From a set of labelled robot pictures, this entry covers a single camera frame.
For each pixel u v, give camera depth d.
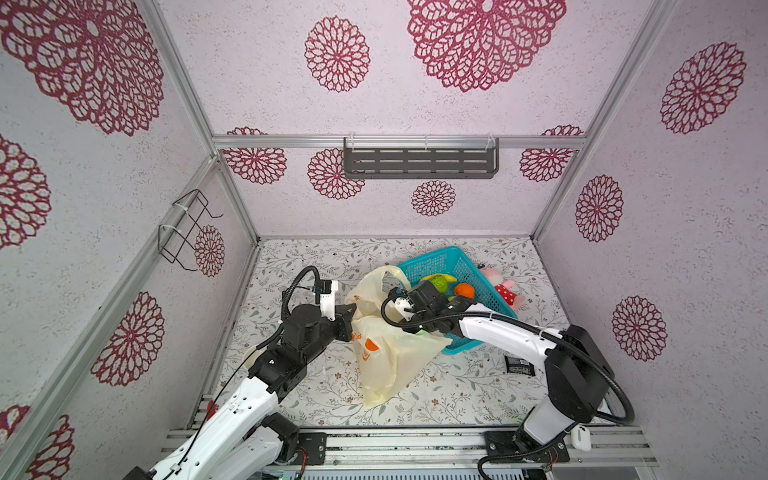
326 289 0.63
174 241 0.75
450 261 1.07
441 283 1.00
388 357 0.74
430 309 0.66
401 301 0.76
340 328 0.65
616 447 0.76
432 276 1.01
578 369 0.45
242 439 0.48
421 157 0.93
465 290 0.99
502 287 0.98
